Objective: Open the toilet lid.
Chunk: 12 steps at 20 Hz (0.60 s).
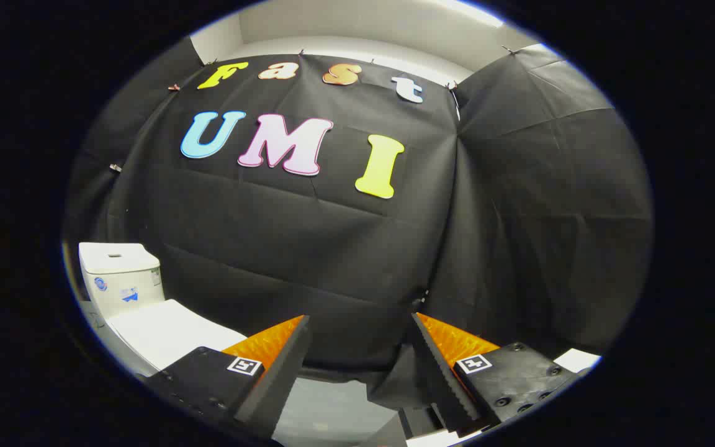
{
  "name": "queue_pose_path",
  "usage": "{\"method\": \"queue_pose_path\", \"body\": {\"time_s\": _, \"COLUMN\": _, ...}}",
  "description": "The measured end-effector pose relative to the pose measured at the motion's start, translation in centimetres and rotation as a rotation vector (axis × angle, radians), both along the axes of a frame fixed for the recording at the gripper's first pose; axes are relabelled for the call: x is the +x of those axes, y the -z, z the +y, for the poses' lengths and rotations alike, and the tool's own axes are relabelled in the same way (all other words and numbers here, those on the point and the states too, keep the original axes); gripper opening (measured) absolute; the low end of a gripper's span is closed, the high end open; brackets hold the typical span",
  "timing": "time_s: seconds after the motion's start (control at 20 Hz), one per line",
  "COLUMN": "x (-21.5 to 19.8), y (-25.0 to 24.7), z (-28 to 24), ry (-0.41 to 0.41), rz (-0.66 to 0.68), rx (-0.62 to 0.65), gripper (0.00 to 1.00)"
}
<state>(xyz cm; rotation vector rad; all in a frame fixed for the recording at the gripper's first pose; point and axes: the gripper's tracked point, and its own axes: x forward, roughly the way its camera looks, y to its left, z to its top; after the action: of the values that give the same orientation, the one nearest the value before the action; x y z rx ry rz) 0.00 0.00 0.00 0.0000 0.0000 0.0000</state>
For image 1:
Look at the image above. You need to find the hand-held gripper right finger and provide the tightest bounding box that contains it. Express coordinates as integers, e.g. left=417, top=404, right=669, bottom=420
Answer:
left=411, top=312, right=577, bottom=436

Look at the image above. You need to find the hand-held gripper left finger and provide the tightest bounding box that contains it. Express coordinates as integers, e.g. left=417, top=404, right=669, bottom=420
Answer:
left=145, top=314, right=312, bottom=439

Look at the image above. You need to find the white toilet lid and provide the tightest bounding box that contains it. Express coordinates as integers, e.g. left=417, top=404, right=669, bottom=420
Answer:
left=106, top=299, right=248, bottom=373

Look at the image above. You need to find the white toilet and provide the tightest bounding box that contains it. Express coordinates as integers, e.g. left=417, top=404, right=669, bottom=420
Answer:
left=78, top=242, right=166, bottom=377

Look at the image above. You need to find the black backdrop cloth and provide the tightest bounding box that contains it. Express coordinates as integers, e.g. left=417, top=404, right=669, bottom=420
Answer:
left=63, top=37, right=653, bottom=410

